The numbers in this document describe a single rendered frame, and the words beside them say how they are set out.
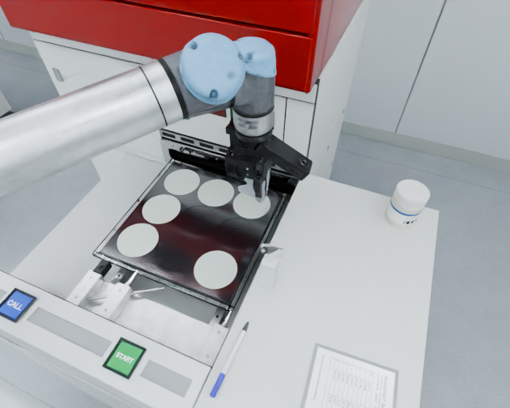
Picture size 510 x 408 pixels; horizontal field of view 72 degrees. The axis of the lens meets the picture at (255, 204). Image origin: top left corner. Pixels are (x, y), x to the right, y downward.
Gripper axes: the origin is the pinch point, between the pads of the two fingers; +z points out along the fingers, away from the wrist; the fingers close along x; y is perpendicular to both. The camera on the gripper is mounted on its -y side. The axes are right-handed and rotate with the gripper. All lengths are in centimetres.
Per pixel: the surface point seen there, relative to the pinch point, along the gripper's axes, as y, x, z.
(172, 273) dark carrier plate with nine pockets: 16.2, 18.7, 11.2
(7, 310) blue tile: 41, 39, 5
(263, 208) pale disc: 1.8, -6.2, 11.4
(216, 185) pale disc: 16.8, -10.2, 11.3
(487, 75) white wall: -82, -159, 43
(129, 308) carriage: 22.4, 28.6, 13.2
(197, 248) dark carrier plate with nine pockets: 13.6, 10.7, 11.3
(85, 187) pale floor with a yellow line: 135, -60, 100
